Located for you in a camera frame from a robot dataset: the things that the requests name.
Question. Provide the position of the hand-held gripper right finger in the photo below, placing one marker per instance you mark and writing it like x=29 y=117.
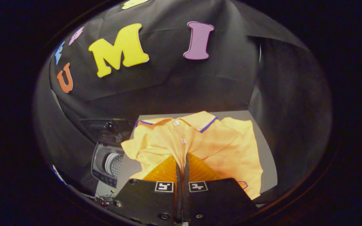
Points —
x=186 y=201

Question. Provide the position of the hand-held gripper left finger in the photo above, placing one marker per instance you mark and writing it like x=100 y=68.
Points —
x=178 y=201

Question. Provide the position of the orange polo shirt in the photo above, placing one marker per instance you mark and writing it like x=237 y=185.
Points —
x=225 y=147

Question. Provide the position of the grey washing machine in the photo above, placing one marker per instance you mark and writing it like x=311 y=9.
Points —
x=101 y=163

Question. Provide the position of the beige cabinet with dark top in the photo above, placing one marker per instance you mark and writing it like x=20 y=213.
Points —
x=266 y=157

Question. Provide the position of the black backdrop cloth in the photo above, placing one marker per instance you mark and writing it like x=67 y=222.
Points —
x=168 y=88

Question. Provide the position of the white and blue sheet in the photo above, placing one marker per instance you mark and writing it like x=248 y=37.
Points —
x=58 y=174

